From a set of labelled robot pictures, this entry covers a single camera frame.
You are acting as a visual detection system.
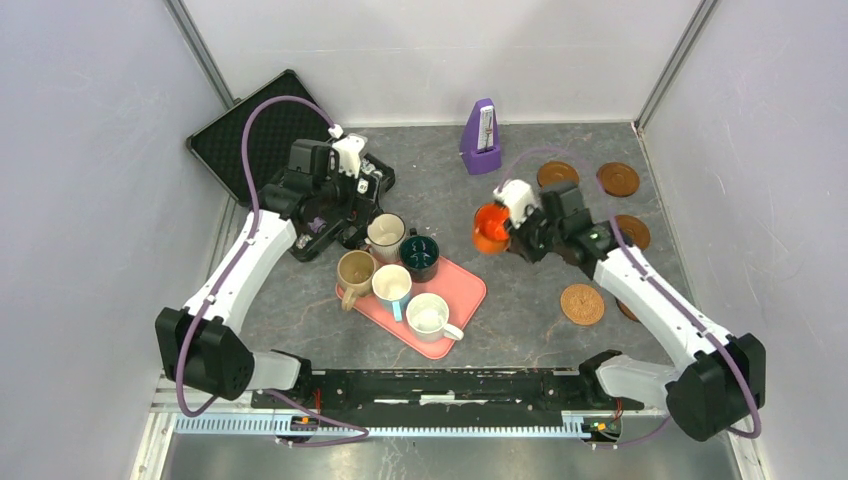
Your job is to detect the black poker chip case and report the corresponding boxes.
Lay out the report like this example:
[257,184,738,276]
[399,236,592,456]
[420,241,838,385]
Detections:
[186,70,396,262]

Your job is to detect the dark green mug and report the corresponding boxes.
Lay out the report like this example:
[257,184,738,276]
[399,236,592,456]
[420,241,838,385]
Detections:
[399,235,441,283]

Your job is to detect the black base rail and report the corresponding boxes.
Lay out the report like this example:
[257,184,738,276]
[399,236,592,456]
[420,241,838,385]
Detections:
[287,368,644,428]

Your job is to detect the purple metronome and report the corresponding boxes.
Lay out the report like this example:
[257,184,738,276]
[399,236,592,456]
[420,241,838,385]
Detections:
[459,98,502,175]

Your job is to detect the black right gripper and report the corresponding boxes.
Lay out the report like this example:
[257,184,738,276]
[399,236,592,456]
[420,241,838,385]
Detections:
[503,202,565,263]

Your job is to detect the purple poker chip stack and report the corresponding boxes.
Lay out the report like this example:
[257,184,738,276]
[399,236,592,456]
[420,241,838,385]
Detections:
[307,216,327,234]

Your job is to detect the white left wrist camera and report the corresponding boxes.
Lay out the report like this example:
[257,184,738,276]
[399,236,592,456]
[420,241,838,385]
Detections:
[328,124,367,178]

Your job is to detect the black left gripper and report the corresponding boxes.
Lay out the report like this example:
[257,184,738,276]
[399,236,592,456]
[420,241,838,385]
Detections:
[313,159,380,226]

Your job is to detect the orange mug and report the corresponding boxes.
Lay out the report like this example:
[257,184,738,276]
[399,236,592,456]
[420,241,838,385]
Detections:
[471,202,510,255]

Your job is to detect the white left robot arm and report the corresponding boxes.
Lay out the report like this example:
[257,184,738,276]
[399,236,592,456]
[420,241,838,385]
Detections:
[155,134,394,408]

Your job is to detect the white ribbed black-rimmed mug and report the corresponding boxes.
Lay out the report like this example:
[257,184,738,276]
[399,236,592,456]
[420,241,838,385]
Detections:
[365,213,407,264]

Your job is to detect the aluminium frame rail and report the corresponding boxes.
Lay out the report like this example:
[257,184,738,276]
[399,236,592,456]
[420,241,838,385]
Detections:
[154,368,663,439]

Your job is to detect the woven rattan coaster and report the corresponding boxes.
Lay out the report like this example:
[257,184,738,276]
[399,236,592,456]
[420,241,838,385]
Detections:
[560,284,605,326]

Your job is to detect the brown wooden coaster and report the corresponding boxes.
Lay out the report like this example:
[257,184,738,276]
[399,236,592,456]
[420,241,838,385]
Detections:
[536,161,580,188]
[596,162,641,198]
[615,215,652,250]
[616,300,640,323]

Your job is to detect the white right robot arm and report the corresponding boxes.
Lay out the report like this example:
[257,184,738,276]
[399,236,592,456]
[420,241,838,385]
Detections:
[493,180,766,442]

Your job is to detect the white mug blue handle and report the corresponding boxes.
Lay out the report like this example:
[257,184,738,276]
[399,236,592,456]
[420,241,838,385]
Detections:
[372,264,413,323]

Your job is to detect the beige mug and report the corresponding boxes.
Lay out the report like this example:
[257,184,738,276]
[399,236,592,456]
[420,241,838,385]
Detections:
[336,250,379,311]

